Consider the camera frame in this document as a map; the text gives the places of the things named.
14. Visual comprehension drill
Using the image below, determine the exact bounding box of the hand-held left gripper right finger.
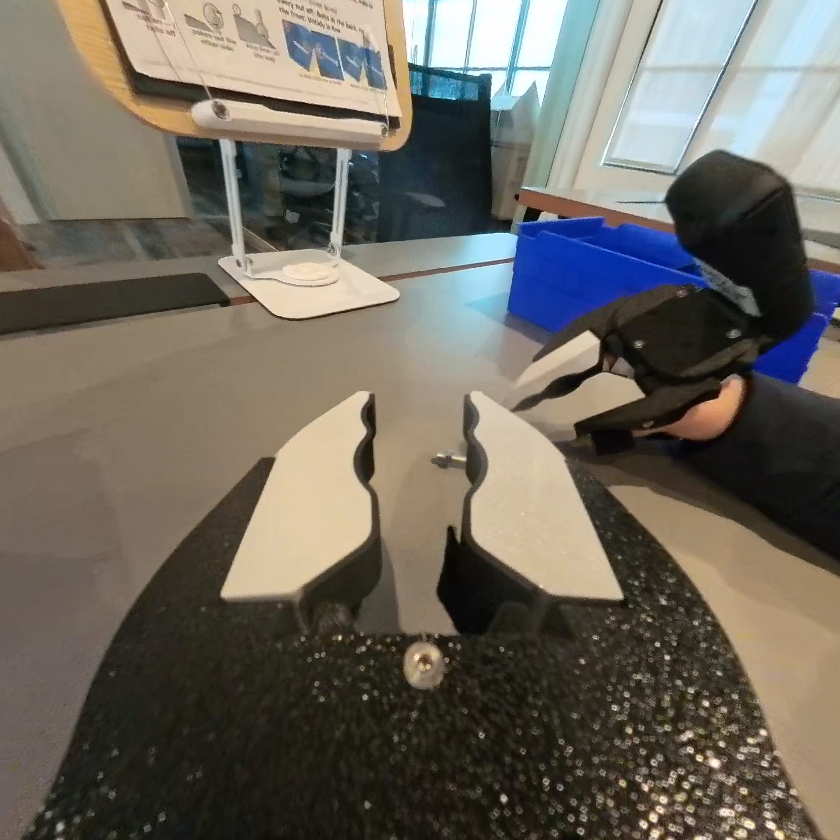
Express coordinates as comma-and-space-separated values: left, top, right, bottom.
458, 391, 625, 626

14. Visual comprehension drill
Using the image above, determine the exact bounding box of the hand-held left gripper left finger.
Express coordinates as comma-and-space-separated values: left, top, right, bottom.
220, 391, 384, 632

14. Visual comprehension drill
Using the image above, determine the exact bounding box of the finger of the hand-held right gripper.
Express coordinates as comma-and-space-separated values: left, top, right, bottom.
508, 330, 606, 412
525, 394, 595, 448

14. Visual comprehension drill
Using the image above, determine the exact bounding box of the blue plastic bin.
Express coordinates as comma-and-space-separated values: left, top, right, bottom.
507, 217, 840, 386

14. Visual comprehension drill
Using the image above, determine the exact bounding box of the person's right forearm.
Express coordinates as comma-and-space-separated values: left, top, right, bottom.
656, 374, 840, 562

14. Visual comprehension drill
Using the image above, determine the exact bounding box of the person's right hand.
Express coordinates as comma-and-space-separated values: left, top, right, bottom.
669, 377, 750, 442

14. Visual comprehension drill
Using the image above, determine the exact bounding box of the pale cardboard box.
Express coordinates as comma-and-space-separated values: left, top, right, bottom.
491, 82, 546, 224

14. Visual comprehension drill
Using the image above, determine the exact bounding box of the wooden document stand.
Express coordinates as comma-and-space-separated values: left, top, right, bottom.
56, 0, 414, 320

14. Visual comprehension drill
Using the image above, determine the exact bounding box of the black mesh office chair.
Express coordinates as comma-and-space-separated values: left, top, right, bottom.
377, 62, 493, 240

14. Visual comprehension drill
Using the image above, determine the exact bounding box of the white framed window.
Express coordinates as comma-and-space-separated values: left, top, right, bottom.
594, 0, 840, 194

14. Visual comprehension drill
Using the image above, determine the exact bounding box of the black desk strip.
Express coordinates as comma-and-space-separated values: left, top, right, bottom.
0, 272, 232, 337

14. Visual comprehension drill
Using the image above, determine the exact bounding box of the printed instruction sheet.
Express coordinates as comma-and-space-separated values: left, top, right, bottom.
105, 0, 403, 119

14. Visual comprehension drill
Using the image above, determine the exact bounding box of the gridded window wall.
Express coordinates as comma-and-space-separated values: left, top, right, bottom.
403, 0, 572, 86

